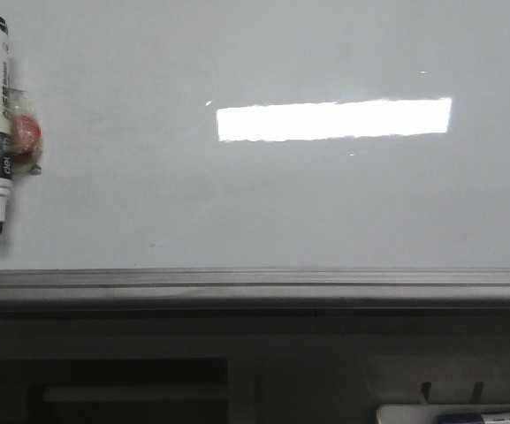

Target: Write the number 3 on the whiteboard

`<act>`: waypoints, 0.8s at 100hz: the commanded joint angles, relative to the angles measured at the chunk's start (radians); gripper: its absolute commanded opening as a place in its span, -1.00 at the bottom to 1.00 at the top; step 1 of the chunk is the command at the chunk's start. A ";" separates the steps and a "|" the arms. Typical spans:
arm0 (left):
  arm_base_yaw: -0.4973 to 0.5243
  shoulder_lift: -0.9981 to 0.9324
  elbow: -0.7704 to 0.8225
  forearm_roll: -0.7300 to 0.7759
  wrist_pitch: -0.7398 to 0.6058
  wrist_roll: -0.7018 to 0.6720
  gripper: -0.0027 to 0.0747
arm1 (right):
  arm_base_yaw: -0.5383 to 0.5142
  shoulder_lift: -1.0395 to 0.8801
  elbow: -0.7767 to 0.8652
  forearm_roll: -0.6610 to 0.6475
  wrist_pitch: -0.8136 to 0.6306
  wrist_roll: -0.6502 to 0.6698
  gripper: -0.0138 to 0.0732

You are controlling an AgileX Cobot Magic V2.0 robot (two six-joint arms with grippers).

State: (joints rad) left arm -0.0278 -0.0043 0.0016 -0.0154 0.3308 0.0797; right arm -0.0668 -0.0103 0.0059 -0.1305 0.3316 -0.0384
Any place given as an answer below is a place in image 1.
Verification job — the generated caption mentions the red round magnet taped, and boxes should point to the red round magnet taped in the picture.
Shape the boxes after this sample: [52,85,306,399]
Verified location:
[9,88,43,176]

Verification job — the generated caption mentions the white whiteboard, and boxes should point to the white whiteboard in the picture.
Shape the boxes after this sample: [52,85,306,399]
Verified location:
[0,1,510,269]

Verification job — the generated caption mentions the white marker tray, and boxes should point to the white marker tray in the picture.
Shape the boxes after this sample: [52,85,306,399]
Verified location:
[376,404,510,423]

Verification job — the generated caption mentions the blue capped marker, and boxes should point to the blue capped marker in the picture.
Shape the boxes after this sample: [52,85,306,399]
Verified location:
[438,413,510,424]

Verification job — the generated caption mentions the aluminium whiteboard tray rail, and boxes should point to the aluminium whiteboard tray rail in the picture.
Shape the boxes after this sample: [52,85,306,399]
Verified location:
[0,268,510,319]

